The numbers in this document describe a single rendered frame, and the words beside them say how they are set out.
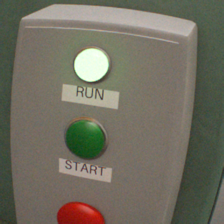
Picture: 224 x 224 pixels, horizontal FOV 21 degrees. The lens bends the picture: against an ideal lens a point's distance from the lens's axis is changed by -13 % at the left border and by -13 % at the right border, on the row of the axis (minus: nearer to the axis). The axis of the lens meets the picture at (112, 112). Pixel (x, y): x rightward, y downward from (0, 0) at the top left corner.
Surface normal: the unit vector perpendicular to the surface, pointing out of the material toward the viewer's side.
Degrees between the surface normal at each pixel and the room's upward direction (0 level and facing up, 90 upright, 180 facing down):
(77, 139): 90
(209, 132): 90
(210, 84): 90
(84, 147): 93
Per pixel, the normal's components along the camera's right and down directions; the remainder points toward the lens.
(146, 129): -0.24, 0.29
